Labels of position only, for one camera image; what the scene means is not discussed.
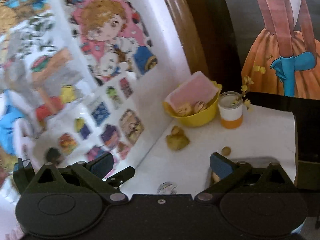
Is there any small brown round fruit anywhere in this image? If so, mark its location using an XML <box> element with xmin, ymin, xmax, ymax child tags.
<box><xmin>221</xmin><ymin>146</ymin><xmax>231</xmax><ymax>157</ymax></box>

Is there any green-yellow pepino fruit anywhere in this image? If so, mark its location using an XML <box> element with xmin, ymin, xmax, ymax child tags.
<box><xmin>166</xmin><ymin>134</ymin><xmax>190</xmax><ymax>151</ymax></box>

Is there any striped pepino melon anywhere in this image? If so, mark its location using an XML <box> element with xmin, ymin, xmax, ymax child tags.
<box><xmin>211</xmin><ymin>172</ymin><xmax>221</xmax><ymax>184</ymax></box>

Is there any silver metal tray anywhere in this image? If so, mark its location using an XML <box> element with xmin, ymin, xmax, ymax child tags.
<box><xmin>228</xmin><ymin>157</ymin><xmax>280</xmax><ymax>168</ymax></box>

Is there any house drawings paper sheet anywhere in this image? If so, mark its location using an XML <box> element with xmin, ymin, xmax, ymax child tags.
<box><xmin>34</xmin><ymin>74</ymin><xmax>152</xmax><ymax>176</ymax></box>

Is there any yellow plastic bowl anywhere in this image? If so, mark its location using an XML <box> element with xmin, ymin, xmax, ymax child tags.
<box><xmin>162</xmin><ymin>81</ymin><xmax>222</xmax><ymax>127</ymax></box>

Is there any small yellow-brown fruit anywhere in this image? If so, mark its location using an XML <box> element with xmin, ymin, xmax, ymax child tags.
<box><xmin>171</xmin><ymin>126</ymin><xmax>184</xmax><ymax>136</ymax></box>

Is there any white orange glass jar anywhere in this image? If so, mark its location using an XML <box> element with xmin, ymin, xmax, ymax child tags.
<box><xmin>218</xmin><ymin>91</ymin><xmax>243</xmax><ymax>129</ymax></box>

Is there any striped melon in bowl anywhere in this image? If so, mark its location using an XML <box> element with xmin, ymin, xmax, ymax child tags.
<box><xmin>193</xmin><ymin>101</ymin><xmax>207</xmax><ymax>114</ymax></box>
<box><xmin>176</xmin><ymin>103</ymin><xmax>193</xmax><ymax>116</ymax></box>

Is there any pink foam sheet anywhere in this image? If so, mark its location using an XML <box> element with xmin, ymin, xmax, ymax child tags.
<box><xmin>165</xmin><ymin>72</ymin><xmax>219</xmax><ymax>111</ymax></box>

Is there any yellow flower branch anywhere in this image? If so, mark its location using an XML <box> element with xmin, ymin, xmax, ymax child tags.
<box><xmin>231</xmin><ymin>66</ymin><xmax>266</xmax><ymax>111</ymax></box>

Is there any orange dress lady picture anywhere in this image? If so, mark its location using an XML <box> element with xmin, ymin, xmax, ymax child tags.
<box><xmin>241</xmin><ymin>0</ymin><xmax>319</xmax><ymax>100</ymax></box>

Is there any cartoon girl bear poster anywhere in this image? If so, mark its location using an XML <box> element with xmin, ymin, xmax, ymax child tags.
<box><xmin>62</xmin><ymin>0</ymin><xmax>158</xmax><ymax>86</ymax></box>

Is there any brown wooden post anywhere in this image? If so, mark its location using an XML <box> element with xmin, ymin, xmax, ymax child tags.
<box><xmin>164</xmin><ymin>0</ymin><xmax>210</xmax><ymax>77</ymax></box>

